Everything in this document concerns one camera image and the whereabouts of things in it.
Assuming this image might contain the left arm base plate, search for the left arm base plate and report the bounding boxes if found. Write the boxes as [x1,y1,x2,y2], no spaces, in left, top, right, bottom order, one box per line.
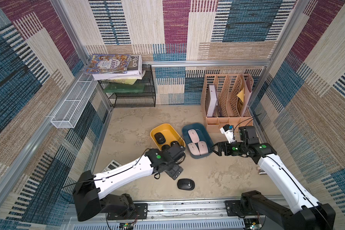
[106,203,148,220]

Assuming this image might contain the yellow plastic storage box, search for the yellow plastic storage box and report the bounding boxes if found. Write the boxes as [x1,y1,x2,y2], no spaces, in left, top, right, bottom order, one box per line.
[150,123,186,150]

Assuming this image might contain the yellow paper in organizer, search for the yellow paper in organizer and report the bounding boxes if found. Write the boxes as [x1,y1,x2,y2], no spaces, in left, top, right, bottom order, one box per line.
[237,88,245,103]

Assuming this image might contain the black wire shelf rack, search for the black wire shelf rack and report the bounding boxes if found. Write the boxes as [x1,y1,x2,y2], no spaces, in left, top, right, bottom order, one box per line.
[99,65,156,108]

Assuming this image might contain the small white pink device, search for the small white pink device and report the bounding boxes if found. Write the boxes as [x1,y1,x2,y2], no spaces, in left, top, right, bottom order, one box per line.
[258,168,266,175]

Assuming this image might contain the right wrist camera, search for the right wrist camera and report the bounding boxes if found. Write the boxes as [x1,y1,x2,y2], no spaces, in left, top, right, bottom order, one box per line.
[220,124,236,143]

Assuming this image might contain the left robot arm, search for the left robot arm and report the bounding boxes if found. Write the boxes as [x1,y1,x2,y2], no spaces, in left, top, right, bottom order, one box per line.
[72,144,186,222]

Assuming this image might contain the pink mouse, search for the pink mouse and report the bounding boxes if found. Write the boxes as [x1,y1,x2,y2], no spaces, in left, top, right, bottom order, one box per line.
[188,129,200,143]
[187,142,200,156]
[197,141,209,155]

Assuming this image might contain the colourful picture book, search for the colourful picture book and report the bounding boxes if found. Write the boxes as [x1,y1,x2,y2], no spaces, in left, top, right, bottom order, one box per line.
[83,54,131,74]

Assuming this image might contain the green folder on shelf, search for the green folder on shelf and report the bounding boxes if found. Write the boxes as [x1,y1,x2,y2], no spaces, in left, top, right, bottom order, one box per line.
[103,83,145,94]

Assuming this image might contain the pink desktop file organizer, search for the pink desktop file organizer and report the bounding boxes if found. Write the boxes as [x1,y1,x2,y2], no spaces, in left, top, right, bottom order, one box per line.
[201,74,254,132]

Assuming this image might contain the black and white folio book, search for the black and white folio book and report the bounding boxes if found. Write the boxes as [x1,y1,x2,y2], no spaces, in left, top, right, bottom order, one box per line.
[92,55,145,81]

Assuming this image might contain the white wire mesh basket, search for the white wire mesh basket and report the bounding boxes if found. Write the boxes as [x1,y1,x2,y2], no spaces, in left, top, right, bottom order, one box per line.
[51,80,97,128]

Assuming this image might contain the white box in organizer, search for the white box in organizer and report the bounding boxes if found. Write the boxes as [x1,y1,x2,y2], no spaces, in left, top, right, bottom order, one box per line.
[206,84,218,117]

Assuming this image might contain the black mouse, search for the black mouse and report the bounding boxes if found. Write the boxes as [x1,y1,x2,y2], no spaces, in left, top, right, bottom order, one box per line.
[177,178,195,191]
[154,132,166,145]
[162,144,170,150]
[171,141,180,146]

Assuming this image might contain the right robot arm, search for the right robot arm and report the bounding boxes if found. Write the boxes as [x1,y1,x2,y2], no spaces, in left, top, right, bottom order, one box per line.
[213,125,336,230]

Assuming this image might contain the teal plastic storage box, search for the teal plastic storage box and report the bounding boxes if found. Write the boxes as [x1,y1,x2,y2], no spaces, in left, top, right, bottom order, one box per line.
[182,123,214,159]

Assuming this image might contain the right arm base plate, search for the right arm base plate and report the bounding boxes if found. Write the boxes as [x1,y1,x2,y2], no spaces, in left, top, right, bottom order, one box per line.
[224,200,264,218]

